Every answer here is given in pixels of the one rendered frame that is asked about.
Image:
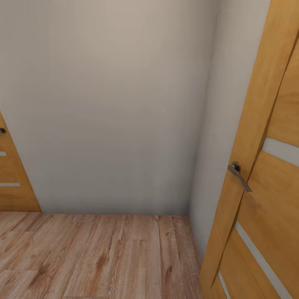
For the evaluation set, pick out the door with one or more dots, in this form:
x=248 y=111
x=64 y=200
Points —
x=16 y=192
x=253 y=247

